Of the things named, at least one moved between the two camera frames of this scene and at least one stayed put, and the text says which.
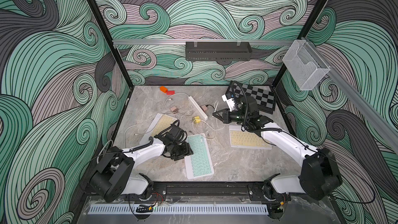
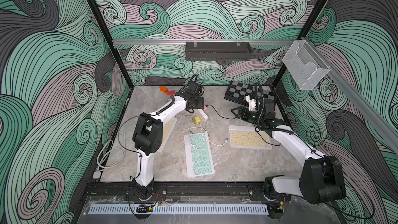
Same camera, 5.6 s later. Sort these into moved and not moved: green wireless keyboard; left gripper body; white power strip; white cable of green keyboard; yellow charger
Moved: white cable of green keyboard; left gripper body
Not moved: yellow charger; green wireless keyboard; white power strip
